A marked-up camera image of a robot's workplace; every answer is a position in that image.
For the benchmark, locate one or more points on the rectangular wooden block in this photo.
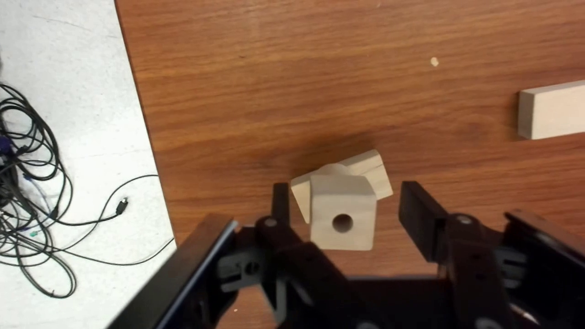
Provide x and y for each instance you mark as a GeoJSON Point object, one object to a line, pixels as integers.
{"type": "Point", "coordinates": [554, 110]}

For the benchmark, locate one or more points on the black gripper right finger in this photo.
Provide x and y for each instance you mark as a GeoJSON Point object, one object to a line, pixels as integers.
{"type": "Point", "coordinates": [453, 243]}

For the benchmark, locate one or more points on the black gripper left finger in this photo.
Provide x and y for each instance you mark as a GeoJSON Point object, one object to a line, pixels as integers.
{"type": "Point", "coordinates": [292, 249]}

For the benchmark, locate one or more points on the small flat wooden block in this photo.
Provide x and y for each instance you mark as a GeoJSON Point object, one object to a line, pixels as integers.
{"type": "Point", "coordinates": [373, 170]}

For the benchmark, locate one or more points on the wooden cube block with hole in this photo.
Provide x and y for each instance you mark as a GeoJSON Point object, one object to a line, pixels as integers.
{"type": "Point", "coordinates": [341, 210]}

